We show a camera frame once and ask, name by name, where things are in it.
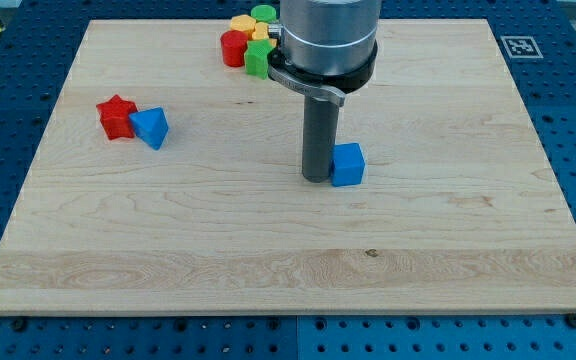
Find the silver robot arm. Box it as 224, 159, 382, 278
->
268, 0, 381, 107

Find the blue cube block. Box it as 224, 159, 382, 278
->
331, 143, 365, 187

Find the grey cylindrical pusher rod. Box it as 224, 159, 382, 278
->
302, 97, 339, 183

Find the green star block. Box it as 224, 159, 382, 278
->
244, 39, 274, 79

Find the blue triangular prism block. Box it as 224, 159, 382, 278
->
128, 107, 169, 150

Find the red cylinder block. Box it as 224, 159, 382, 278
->
220, 30, 248, 68

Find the yellow block behind star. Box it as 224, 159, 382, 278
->
251, 22, 277, 48

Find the yellow hexagon block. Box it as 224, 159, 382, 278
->
229, 14, 257, 38

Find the green cylinder block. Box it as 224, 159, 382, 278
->
250, 4, 277, 23

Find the light wooden board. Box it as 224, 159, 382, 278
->
0, 19, 576, 316

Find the red star block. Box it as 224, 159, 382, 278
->
96, 94, 138, 140

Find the white fiducial marker tag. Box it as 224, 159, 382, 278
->
501, 35, 543, 59

